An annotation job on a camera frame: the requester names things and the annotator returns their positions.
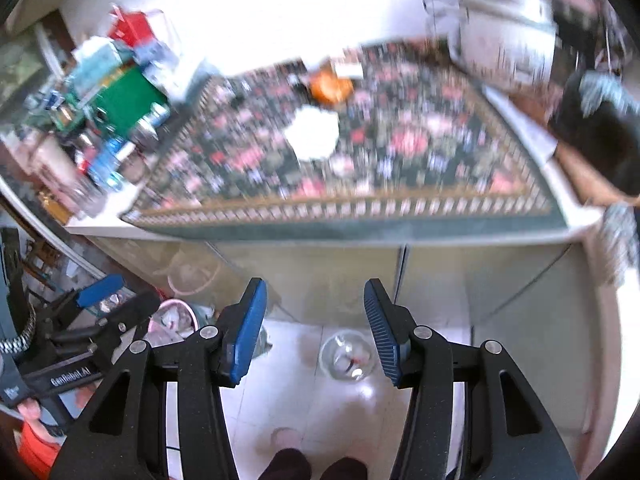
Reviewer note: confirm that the teal tissue pack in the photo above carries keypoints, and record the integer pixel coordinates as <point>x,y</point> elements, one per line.
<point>95,62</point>

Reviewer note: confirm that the dark cloth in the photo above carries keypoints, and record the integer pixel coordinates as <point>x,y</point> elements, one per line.
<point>597,130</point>

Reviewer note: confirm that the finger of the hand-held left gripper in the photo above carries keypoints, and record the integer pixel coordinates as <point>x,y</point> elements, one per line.
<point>100,288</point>
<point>132,310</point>

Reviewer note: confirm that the pink bin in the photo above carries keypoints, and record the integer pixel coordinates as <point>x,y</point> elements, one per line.
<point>172,317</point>

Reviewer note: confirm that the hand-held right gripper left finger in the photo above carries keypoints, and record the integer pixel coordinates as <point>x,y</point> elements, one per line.
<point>247,325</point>

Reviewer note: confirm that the white rice cooker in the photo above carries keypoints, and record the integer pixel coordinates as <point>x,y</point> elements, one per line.
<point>502,35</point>

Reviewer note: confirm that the blue labelled plastic bottle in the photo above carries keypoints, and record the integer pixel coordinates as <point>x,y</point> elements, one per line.
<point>107,162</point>

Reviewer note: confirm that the clear glass bowl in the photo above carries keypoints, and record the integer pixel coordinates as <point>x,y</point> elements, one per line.
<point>347,357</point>

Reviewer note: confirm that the white foam fruit net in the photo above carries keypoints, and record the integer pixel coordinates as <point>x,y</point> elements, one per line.
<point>312,132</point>

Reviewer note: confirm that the green box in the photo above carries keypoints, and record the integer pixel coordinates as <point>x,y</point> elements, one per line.
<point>127,100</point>

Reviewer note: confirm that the red box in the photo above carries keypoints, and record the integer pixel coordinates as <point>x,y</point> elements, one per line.
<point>130,26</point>

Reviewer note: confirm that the pink slipper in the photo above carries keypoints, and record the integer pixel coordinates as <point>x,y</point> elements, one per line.
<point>285,437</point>

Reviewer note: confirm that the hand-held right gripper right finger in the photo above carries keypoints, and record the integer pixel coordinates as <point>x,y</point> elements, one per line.
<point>381,327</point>

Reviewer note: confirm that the person's dark trouser leg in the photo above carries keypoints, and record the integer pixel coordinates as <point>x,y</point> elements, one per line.
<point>344,469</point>
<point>289,465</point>

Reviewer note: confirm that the orange sleeved left forearm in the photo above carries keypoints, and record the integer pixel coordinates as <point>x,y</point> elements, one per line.
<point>36,447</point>

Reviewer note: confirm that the person's left hand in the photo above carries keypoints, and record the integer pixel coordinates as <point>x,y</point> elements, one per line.
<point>29,411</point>

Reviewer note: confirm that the floral tablecloth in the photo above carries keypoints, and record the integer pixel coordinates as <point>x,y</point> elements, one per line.
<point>350,160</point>

